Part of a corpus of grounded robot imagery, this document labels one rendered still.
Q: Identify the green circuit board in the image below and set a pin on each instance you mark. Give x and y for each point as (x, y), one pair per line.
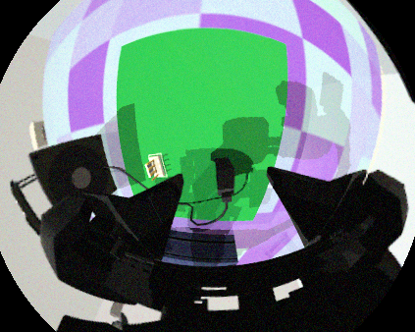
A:
(186, 97)

